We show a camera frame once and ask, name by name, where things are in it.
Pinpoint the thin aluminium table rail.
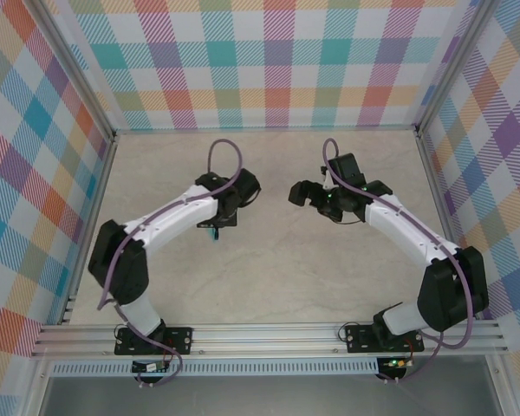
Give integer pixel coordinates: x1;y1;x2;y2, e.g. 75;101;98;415
112;123;419;136

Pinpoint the aluminium table edge rail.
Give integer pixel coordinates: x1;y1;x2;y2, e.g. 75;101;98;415
58;133;119;326
414;129;482;322

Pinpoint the aluminium frame post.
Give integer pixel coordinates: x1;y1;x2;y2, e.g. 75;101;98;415
32;0;118;142
413;0;497;140

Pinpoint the wide aluminium mounting rail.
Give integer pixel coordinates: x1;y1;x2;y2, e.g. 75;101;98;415
29;319;510;359

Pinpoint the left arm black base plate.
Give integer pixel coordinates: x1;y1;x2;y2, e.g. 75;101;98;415
114;325;195;356

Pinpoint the white slotted cable duct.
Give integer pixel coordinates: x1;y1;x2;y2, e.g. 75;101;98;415
51;357;380;377

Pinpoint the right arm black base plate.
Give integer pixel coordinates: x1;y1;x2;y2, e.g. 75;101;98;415
345;323;425;354

